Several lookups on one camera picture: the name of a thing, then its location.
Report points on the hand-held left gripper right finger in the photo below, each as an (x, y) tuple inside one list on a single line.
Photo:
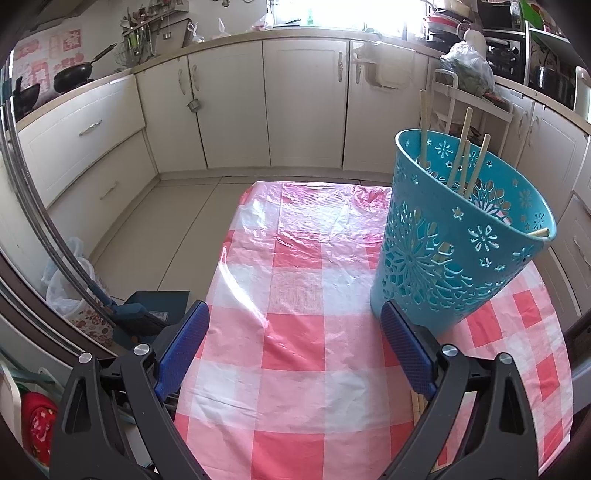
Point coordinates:
[(408, 355)]

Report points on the white electric water boiler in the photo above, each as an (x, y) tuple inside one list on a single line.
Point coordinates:
[(582, 92)]

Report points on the pink checkered tablecloth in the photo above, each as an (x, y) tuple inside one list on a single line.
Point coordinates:
[(295, 332)]

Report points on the red printed cloth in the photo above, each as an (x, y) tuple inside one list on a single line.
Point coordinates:
[(39, 424)]

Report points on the floral shopping bag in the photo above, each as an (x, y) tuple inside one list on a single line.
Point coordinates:
[(90, 325)]

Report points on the plastic bag of vegetables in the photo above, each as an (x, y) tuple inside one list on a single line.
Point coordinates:
[(466, 69)]

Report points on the small hanging metal cup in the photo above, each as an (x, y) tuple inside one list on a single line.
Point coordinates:
[(194, 106)]

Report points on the white plastic bag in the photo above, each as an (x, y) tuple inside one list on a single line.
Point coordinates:
[(60, 286), (196, 34)]

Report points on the white storage trolley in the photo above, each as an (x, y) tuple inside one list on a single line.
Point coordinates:
[(501, 114)]

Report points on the white kitchen base cabinets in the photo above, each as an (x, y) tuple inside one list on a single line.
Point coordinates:
[(304, 101)]

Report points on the dark blue box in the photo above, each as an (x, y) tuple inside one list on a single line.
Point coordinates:
[(171, 300)]

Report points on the plastic bag of food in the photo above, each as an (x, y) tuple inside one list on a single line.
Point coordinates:
[(263, 21), (222, 27)]

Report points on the blue perforated plastic basket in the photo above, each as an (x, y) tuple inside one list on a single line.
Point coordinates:
[(443, 323)]

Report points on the wooden chopstick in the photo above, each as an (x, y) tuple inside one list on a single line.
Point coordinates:
[(423, 124), (539, 233), (464, 138), (480, 161), (465, 159)]

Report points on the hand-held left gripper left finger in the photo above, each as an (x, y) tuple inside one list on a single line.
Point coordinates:
[(182, 350)]

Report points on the white countertop shelf rack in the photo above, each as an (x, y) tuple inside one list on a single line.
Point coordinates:
[(554, 44)]

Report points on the black microwave oven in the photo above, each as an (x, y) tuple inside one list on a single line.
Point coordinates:
[(501, 16)]

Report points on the stack of red bowls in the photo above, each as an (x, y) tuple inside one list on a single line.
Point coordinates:
[(438, 25)]

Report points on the bunch of wooden chopsticks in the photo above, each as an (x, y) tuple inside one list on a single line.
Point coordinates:
[(418, 406)]

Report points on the wall utensil rack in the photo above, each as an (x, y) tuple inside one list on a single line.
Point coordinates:
[(138, 41)]

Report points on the white thermos jug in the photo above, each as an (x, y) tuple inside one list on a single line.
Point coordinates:
[(475, 39)]

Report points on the white hanging trash bin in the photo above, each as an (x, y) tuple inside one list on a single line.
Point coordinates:
[(390, 74)]

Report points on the black stock pot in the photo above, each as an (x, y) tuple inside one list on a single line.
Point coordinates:
[(549, 83)]

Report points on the black wok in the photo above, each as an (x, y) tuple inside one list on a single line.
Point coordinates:
[(71, 76)]

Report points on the red patterned wall stickers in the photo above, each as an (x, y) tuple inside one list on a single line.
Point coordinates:
[(39, 69)]

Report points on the kitchen window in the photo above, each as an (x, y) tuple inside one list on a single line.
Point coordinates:
[(346, 11)]

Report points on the black cooking pot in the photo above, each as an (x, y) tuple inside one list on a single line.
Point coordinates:
[(27, 97)]

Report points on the green dish soap bottle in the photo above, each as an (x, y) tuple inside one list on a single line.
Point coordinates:
[(310, 16)]

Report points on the green cutting board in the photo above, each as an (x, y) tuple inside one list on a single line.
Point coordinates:
[(531, 11)]

